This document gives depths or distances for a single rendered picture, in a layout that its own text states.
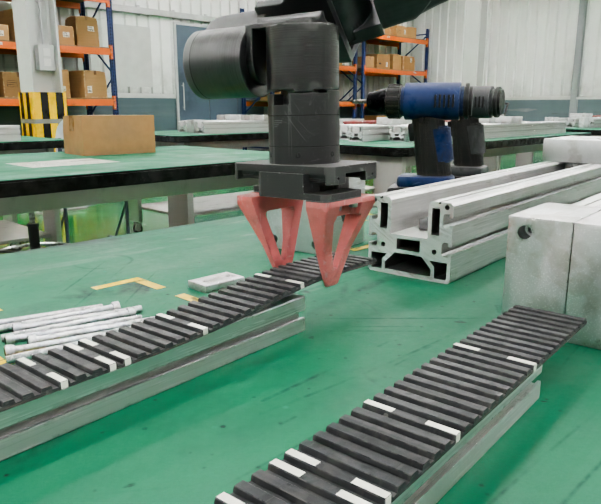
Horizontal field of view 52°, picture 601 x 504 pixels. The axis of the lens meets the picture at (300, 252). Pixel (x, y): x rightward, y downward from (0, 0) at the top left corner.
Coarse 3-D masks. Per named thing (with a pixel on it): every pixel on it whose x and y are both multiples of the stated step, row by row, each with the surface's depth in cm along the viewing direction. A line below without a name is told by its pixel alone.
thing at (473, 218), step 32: (416, 192) 71; (448, 192) 77; (480, 192) 70; (512, 192) 74; (544, 192) 86; (576, 192) 94; (384, 224) 68; (416, 224) 71; (448, 224) 64; (480, 224) 68; (384, 256) 68; (416, 256) 74; (448, 256) 63; (480, 256) 69
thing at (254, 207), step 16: (256, 192) 52; (240, 208) 51; (256, 208) 50; (272, 208) 52; (288, 208) 54; (256, 224) 51; (288, 224) 54; (272, 240) 52; (288, 240) 54; (272, 256) 52; (288, 256) 54
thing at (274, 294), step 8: (240, 280) 50; (232, 288) 48; (240, 288) 48; (248, 288) 48; (256, 288) 48; (264, 288) 47; (272, 288) 47; (264, 296) 46; (272, 296) 46; (280, 296) 46
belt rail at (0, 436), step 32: (256, 320) 46; (288, 320) 50; (192, 352) 41; (224, 352) 44; (96, 384) 36; (128, 384) 38; (160, 384) 39; (0, 416) 31; (32, 416) 33; (64, 416) 34; (96, 416) 36; (0, 448) 32
